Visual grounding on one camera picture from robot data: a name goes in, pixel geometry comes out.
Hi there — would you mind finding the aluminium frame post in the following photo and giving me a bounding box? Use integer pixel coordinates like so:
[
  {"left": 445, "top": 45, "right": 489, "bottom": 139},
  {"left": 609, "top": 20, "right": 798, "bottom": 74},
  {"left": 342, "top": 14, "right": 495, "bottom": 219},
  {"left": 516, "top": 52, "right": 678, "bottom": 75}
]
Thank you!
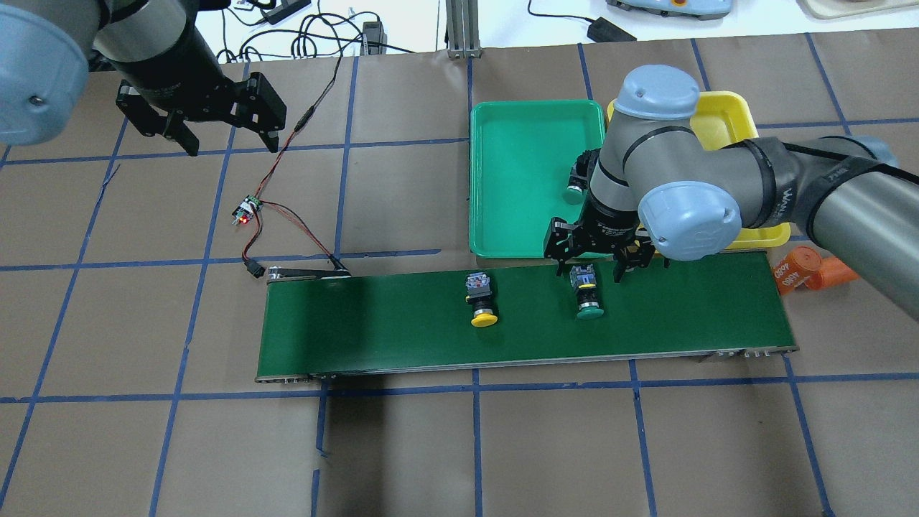
[{"left": 445, "top": 0, "right": 482, "bottom": 61}]

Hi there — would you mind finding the red black wire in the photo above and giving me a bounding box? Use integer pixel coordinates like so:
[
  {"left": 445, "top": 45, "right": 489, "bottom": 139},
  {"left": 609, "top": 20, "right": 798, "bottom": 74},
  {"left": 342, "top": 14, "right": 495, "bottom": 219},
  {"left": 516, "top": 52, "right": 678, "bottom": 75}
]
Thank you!
[{"left": 241, "top": 54, "right": 353, "bottom": 281}]

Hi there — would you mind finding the yellow plastic tray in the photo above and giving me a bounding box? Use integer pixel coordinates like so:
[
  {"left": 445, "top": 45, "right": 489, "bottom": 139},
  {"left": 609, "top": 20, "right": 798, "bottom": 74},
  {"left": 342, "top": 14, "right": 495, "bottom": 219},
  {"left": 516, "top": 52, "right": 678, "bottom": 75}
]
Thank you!
[{"left": 594, "top": 91, "right": 790, "bottom": 261}]

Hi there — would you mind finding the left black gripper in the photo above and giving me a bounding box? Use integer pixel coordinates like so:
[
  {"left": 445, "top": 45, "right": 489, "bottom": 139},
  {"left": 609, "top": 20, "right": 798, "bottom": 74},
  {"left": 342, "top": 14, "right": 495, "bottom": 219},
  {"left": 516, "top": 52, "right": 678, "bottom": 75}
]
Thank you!
[{"left": 115, "top": 50, "right": 286, "bottom": 157}]

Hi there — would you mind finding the orange cylinder with numbers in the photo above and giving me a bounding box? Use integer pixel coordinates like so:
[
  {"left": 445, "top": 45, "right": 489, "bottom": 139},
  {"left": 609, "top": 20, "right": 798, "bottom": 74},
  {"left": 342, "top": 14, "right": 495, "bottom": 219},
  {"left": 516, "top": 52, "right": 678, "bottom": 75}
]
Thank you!
[{"left": 772, "top": 246, "right": 824, "bottom": 297}]

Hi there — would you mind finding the black power adapter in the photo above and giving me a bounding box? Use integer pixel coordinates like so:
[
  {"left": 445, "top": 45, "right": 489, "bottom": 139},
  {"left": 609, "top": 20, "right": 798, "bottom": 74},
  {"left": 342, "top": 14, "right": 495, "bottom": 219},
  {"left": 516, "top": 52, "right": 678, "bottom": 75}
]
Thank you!
[{"left": 587, "top": 17, "right": 638, "bottom": 43}]

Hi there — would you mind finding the green plastic tray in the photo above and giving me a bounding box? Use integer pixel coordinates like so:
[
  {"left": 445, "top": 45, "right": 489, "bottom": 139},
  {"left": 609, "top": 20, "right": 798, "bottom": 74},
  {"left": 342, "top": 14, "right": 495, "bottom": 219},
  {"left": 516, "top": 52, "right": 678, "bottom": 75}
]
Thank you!
[{"left": 468, "top": 99, "right": 606, "bottom": 259}]

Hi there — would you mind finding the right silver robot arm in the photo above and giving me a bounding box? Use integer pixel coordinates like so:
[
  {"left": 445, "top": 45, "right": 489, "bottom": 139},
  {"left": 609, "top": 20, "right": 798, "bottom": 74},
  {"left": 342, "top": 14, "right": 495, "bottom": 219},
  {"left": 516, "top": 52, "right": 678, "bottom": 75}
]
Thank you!
[{"left": 543, "top": 63, "right": 918, "bottom": 318}]

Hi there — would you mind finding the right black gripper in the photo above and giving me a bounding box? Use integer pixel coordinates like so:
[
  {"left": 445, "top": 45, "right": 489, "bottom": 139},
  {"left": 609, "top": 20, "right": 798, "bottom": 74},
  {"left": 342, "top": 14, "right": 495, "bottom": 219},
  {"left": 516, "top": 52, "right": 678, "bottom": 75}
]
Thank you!
[{"left": 543, "top": 194, "right": 656, "bottom": 284}]

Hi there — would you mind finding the yellow push button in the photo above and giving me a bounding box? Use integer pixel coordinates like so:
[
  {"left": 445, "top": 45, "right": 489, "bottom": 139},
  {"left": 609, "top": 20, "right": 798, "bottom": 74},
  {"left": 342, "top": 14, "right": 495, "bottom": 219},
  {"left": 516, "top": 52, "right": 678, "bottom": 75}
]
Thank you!
[{"left": 465, "top": 271, "right": 498, "bottom": 328}]

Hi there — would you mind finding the green push button dark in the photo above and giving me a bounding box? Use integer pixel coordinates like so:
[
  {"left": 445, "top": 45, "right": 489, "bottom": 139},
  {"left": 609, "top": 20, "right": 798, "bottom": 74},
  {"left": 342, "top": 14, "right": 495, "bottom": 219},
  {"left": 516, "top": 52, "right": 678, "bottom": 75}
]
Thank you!
[{"left": 562, "top": 148, "right": 600, "bottom": 204}]

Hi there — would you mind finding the plain orange cylinder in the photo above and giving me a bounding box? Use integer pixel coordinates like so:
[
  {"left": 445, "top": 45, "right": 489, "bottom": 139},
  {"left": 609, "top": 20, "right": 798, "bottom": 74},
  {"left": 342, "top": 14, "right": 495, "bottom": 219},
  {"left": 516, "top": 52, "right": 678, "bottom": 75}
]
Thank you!
[{"left": 804, "top": 256, "right": 860, "bottom": 291}]

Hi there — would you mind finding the green conveyor belt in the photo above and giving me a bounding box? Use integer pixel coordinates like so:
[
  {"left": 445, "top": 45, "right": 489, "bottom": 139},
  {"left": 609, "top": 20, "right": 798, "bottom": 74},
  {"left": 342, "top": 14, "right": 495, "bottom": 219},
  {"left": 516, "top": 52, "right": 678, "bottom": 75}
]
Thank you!
[{"left": 255, "top": 252, "right": 797, "bottom": 383}]

